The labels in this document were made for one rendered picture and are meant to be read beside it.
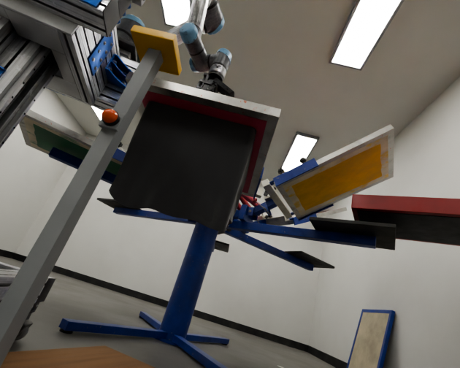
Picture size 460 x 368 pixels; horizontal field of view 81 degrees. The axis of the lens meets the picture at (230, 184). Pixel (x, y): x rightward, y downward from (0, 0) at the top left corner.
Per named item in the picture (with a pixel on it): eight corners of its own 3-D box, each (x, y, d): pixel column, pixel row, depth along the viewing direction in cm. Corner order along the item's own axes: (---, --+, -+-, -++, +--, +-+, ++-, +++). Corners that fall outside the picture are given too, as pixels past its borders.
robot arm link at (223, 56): (219, 61, 132) (235, 60, 129) (212, 77, 128) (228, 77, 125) (213, 47, 126) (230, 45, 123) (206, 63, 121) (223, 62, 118)
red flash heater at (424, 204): (472, 250, 159) (470, 231, 164) (494, 220, 124) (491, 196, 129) (358, 236, 191) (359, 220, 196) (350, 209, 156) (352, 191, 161)
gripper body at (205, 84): (196, 101, 120) (205, 81, 125) (215, 105, 120) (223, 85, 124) (195, 87, 113) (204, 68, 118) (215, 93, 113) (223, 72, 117)
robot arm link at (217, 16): (125, 41, 148) (213, -8, 144) (140, 64, 160) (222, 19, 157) (128, 52, 141) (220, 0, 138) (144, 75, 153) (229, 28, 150)
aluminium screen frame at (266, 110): (279, 117, 95) (281, 109, 97) (125, 78, 100) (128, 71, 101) (253, 197, 167) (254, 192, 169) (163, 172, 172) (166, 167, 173)
